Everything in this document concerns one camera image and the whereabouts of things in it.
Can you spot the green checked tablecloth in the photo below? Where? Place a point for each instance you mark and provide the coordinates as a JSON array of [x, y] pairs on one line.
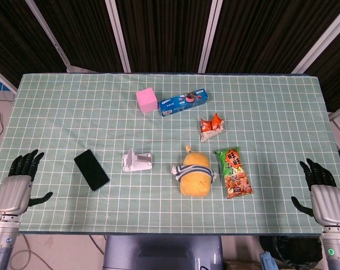
[[60, 112]]

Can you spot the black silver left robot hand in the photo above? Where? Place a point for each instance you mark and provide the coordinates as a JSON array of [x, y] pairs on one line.
[[13, 194]]

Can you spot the small blue object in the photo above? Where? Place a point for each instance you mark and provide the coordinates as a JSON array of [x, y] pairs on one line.
[[265, 261]]

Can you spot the pink cube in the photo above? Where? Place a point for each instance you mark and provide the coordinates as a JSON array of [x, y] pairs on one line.
[[147, 100]]

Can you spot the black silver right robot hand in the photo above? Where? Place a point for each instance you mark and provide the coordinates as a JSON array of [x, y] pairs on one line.
[[327, 202]]

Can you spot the white folding phone stand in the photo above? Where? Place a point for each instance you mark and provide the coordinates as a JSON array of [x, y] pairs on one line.
[[137, 164]]

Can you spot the green peanut snack bag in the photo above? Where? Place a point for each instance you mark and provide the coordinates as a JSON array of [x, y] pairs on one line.
[[235, 174]]

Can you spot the yellow plush toy striped scarf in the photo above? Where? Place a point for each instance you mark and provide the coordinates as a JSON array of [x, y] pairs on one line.
[[194, 180]]

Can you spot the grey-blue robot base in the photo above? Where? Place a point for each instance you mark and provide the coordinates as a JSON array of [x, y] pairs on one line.
[[163, 253]]

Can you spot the blue Oreo cookie box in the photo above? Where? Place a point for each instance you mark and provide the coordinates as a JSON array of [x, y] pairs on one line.
[[184, 101]]

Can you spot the orange white snack packet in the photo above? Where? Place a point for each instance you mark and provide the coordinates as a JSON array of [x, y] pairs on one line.
[[212, 126]]

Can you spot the black smartphone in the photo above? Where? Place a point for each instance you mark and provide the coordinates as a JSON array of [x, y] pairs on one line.
[[91, 170]]

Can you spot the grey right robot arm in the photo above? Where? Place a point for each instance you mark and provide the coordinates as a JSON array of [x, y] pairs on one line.
[[337, 250]]

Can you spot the black bin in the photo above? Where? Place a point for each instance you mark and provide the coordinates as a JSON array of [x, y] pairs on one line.
[[291, 250]]

